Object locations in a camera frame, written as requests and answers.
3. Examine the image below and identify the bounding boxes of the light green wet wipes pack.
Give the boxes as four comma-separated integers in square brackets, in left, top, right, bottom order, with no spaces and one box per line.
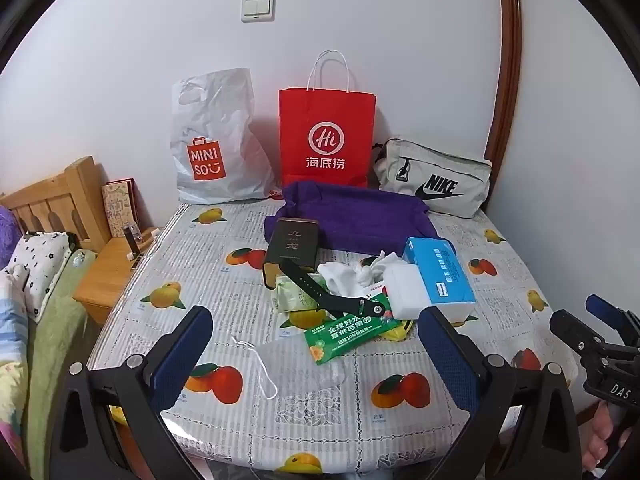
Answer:
[272,274,332,314]

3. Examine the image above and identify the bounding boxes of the small black bottle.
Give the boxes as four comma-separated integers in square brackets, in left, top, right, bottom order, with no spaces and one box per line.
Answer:
[122,223,144,261]

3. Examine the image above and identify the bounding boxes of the brown wooden door frame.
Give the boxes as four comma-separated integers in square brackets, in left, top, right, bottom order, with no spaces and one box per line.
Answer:
[483,0,524,172]

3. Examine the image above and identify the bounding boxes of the green blanket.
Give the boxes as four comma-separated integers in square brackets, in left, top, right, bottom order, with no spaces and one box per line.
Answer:
[27,249,99,472]

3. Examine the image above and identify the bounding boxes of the green printed packet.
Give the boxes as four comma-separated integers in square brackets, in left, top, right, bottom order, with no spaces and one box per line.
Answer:
[303,292,394,365]

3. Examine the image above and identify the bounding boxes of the white light switch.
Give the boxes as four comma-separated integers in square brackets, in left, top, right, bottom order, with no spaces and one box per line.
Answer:
[241,0,276,24]

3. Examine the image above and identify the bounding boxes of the blue tissue pack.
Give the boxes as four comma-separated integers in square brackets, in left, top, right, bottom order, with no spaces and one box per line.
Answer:
[402,237,477,322]

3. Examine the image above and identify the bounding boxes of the white sponge block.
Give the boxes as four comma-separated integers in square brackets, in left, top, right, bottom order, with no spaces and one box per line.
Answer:
[384,264,432,321]

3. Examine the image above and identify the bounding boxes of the dark green tin box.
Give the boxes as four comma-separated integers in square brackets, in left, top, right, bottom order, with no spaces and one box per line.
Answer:
[263,218,320,291]

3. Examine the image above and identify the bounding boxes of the person's right hand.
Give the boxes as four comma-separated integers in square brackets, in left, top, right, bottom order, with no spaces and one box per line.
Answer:
[576,402,632,477]

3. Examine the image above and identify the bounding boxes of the red paper bag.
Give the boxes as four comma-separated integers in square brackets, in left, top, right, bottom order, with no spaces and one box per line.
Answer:
[278,50,377,191]

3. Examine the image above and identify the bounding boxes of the colourful quilt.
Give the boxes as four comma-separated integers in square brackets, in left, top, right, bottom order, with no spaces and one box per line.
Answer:
[0,265,32,480]

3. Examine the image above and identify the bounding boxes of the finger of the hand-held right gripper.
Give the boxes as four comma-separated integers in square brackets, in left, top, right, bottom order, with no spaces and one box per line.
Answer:
[549,309,610,382]
[585,293,640,347]

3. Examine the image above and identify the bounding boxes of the purple pillow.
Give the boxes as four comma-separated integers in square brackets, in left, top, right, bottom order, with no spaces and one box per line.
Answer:
[0,205,19,272]

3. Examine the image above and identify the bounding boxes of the wooden nightstand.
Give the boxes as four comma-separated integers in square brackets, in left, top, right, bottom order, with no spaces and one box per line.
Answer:
[73,227,161,326]

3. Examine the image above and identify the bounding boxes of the white floral pillow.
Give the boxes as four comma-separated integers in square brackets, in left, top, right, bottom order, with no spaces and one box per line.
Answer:
[9,231,74,324]

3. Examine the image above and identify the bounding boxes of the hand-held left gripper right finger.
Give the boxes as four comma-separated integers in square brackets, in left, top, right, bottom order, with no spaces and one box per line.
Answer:
[419,306,584,480]

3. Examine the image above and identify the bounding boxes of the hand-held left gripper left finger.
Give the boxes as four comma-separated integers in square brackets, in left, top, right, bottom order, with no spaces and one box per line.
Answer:
[50,305,216,480]

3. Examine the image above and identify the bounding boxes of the purple fabric storage basket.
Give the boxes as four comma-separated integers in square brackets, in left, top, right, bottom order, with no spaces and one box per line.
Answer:
[263,181,454,257]

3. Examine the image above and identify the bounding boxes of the grey waist bag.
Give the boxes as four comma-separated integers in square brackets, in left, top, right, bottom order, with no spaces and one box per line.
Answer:
[372,136,494,220]

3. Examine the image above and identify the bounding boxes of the clear mesh drawstring pouch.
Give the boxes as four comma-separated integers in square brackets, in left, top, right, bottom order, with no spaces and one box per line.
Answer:
[231,336,352,402]

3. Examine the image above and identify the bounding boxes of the white plastic shopping bag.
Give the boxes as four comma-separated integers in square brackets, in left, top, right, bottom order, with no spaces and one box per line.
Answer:
[170,67,277,205]

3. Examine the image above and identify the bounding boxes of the fruit print tablecloth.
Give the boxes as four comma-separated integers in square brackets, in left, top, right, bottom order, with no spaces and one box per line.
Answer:
[87,195,582,477]

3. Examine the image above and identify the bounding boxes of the black watch strap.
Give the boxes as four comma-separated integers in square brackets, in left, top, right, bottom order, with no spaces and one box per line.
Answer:
[280,258,386,319]

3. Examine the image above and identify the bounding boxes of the wooden headboard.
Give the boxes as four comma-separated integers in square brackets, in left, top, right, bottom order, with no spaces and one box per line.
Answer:
[0,155,112,254]

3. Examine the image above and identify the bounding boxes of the patterned book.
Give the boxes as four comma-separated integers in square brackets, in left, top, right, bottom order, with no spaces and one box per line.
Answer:
[101,178,139,239]

